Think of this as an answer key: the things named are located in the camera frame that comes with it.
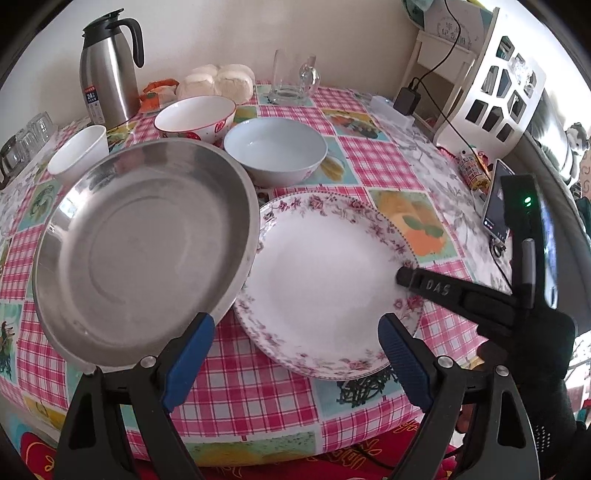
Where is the white side shelf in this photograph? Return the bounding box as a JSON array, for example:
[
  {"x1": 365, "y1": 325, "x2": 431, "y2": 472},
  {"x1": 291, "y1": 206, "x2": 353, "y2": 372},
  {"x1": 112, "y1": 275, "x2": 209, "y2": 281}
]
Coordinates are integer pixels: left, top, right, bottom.
[{"x1": 402, "y1": 28, "x2": 476, "y2": 139}]

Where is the black power adapter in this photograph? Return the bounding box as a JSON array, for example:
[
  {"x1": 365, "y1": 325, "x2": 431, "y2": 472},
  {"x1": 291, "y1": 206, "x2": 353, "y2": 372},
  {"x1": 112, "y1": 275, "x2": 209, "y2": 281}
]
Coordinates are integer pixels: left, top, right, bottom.
[{"x1": 393, "y1": 87, "x2": 422, "y2": 116}]

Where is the white bowl with red pattern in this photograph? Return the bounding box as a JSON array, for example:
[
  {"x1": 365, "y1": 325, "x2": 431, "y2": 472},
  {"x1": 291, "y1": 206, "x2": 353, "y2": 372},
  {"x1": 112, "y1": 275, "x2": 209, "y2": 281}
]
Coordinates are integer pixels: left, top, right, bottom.
[{"x1": 154, "y1": 96, "x2": 237, "y2": 145}]

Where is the person's right hand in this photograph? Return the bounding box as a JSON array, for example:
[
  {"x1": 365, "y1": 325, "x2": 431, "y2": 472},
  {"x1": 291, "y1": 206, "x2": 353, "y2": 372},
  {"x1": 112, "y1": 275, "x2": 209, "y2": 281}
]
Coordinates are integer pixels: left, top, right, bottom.
[{"x1": 457, "y1": 339, "x2": 579, "y2": 480}]

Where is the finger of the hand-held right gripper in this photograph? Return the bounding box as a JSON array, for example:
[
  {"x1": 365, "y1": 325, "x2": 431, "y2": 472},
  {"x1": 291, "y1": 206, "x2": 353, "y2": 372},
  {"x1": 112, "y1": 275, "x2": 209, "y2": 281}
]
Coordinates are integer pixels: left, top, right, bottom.
[{"x1": 396, "y1": 267, "x2": 527, "y2": 342}]

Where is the smartphone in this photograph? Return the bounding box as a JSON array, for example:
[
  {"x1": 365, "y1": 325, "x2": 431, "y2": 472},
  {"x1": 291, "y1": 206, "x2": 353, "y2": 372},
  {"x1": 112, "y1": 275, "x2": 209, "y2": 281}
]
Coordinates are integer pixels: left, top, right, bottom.
[{"x1": 482, "y1": 159, "x2": 515, "y2": 241}]

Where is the bag of white steamed buns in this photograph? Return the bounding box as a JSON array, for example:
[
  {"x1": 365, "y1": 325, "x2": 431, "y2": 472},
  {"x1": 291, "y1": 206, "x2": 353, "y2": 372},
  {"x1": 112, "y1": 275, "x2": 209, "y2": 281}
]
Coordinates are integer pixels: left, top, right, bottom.
[{"x1": 175, "y1": 64, "x2": 256, "y2": 103}]

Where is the white floral rim plate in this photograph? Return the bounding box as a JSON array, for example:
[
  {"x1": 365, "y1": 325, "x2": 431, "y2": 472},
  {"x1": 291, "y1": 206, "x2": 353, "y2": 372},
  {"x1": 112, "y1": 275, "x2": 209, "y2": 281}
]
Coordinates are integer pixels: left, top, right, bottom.
[{"x1": 233, "y1": 193, "x2": 424, "y2": 380}]

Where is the tall clear glass mug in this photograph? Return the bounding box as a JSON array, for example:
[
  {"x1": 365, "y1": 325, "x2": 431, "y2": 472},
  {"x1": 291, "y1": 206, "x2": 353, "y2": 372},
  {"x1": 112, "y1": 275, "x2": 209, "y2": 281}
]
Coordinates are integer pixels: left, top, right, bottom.
[{"x1": 269, "y1": 49, "x2": 303, "y2": 106}]

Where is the red patterned cloth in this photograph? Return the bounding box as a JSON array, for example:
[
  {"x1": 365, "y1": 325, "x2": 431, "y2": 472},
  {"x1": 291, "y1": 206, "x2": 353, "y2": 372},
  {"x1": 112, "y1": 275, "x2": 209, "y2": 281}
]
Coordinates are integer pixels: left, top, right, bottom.
[{"x1": 14, "y1": 415, "x2": 462, "y2": 480}]

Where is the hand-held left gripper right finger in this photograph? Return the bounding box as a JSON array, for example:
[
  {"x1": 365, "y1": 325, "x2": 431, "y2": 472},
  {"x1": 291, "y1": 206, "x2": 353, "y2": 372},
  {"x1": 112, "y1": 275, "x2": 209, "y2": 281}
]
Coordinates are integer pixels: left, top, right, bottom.
[{"x1": 378, "y1": 312, "x2": 541, "y2": 480}]

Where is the small yellow box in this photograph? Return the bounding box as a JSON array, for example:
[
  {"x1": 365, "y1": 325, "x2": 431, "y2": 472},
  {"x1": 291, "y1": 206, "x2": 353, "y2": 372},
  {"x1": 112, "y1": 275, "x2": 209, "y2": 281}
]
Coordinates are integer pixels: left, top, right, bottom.
[{"x1": 459, "y1": 150, "x2": 490, "y2": 191}]

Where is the white plastic box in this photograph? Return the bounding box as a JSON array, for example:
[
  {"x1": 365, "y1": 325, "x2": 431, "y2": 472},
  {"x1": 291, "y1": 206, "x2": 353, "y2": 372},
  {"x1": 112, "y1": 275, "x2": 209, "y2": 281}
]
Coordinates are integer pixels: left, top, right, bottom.
[{"x1": 370, "y1": 95, "x2": 416, "y2": 130}]

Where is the grey sofa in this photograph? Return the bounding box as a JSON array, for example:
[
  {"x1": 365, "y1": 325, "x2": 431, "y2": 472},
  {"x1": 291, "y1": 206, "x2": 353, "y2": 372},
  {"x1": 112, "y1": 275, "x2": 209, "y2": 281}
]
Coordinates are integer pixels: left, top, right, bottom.
[{"x1": 512, "y1": 88, "x2": 591, "y2": 259}]

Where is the white rack with cutouts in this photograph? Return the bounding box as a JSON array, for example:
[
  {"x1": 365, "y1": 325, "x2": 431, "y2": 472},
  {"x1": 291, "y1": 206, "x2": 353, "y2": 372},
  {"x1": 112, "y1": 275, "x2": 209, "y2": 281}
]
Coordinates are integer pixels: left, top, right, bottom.
[{"x1": 450, "y1": 7, "x2": 548, "y2": 148}]

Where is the white cup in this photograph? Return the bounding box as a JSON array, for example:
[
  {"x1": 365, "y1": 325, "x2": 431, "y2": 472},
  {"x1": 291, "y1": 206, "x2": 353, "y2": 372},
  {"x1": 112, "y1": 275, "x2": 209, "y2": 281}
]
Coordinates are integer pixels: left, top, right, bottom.
[{"x1": 47, "y1": 124, "x2": 110, "y2": 188}]

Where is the pink checkered tablecloth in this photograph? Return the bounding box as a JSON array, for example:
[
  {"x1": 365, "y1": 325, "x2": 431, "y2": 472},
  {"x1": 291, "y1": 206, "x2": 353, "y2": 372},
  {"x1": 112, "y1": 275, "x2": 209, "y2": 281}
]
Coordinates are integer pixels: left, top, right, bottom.
[{"x1": 0, "y1": 83, "x2": 513, "y2": 467}]

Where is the black cable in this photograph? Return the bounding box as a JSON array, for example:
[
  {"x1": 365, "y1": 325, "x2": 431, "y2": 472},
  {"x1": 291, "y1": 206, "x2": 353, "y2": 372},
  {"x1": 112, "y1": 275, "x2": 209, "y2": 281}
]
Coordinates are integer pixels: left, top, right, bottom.
[{"x1": 409, "y1": 0, "x2": 464, "y2": 90}]

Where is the small round clear glass jug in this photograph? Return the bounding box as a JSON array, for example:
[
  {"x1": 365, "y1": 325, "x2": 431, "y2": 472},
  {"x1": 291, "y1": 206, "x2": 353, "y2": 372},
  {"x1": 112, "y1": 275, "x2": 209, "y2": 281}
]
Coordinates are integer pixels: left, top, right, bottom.
[{"x1": 298, "y1": 54, "x2": 321, "y2": 95}]

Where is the glass teapot with dark handle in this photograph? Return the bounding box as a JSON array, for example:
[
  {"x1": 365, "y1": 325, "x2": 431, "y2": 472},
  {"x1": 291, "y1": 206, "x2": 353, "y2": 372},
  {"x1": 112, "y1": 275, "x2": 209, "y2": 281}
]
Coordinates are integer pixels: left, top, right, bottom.
[{"x1": 0, "y1": 136, "x2": 29, "y2": 190}]

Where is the orange snack packet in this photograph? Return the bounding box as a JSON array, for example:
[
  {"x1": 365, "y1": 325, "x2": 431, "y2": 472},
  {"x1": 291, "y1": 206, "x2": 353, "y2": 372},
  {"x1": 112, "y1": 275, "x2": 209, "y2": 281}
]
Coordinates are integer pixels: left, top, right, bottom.
[{"x1": 139, "y1": 79, "x2": 180, "y2": 114}]

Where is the stainless steel plate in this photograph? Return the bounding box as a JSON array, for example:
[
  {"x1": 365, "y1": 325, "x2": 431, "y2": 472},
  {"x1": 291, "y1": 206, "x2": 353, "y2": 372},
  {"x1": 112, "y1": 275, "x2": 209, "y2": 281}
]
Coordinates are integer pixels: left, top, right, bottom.
[{"x1": 31, "y1": 139, "x2": 260, "y2": 374}]

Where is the plush toy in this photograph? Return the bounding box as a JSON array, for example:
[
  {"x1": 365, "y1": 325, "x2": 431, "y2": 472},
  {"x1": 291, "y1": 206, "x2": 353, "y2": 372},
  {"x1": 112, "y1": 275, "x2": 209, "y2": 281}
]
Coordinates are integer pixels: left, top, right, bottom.
[{"x1": 563, "y1": 122, "x2": 591, "y2": 185}]

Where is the clear drinking glass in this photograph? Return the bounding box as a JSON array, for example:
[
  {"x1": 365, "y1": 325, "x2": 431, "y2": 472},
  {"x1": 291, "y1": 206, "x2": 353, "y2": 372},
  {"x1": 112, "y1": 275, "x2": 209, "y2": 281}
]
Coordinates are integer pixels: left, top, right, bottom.
[
  {"x1": 28, "y1": 111, "x2": 58, "y2": 141},
  {"x1": 14, "y1": 124, "x2": 40, "y2": 153}
]

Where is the stainless steel thermos jug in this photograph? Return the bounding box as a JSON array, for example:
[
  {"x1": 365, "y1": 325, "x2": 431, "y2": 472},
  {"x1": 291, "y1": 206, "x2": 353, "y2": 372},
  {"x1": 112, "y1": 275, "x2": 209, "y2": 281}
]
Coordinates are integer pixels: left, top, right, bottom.
[{"x1": 79, "y1": 13, "x2": 145, "y2": 130}]

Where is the pale blue bowl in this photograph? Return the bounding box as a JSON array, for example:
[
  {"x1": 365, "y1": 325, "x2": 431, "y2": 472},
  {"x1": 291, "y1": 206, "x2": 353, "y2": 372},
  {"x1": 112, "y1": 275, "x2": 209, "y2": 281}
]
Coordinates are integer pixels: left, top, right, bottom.
[{"x1": 223, "y1": 117, "x2": 328, "y2": 182}]

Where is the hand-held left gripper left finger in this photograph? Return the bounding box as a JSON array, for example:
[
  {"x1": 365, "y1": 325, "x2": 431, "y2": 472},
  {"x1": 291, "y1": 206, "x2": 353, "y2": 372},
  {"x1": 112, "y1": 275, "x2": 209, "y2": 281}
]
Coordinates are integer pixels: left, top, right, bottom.
[{"x1": 54, "y1": 312, "x2": 217, "y2": 480}]

